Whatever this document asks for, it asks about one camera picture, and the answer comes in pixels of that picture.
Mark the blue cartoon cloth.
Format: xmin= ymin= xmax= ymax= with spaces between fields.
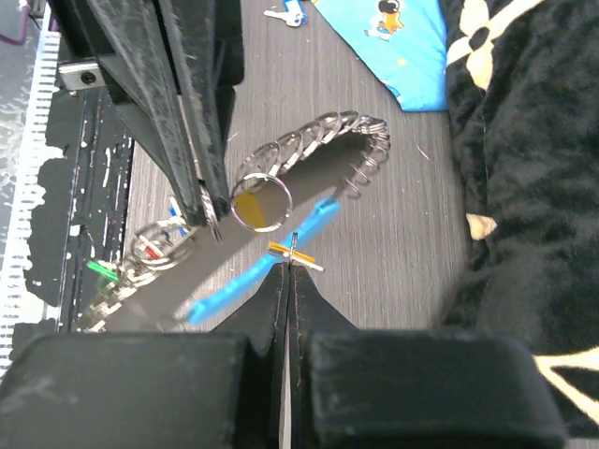
xmin=314 ymin=0 xmax=446 ymax=112

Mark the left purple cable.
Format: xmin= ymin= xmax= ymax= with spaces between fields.
xmin=0 ymin=4 xmax=32 ymax=47

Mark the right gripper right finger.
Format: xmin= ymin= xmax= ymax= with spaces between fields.
xmin=288 ymin=268 xmax=567 ymax=448

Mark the black floral plush pillow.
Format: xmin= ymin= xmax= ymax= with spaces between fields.
xmin=441 ymin=1 xmax=598 ymax=439

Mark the white slotted cable duct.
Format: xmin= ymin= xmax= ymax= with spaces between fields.
xmin=1 ymin=29 xmax=60 ymax=373

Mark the yellow tagged key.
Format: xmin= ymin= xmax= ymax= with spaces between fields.
xmin=268 ymin=232 xmax=325 ymax=272

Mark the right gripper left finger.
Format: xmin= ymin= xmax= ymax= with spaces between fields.
xmin=1 ymin=264 xmax=286 ymax=448

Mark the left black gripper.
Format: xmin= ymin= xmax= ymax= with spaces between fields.
xmin=50 ymin=1 xmax=244 ymax=225

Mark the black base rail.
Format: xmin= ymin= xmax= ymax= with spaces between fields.
xmin=9 ymin=88 xmax=134 ymax=359

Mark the red tagged key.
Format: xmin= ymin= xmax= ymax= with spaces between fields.
xmin=141 ymin=240 xmax=164 ymax=260

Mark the loose blue tagged key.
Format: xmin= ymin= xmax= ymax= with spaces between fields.
xmin=263 ymin=0 xmax=308 ymax=28

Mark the green tagged key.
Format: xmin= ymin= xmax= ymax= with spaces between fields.
xmin=86 ymin=260 xmax=121 ymax=294

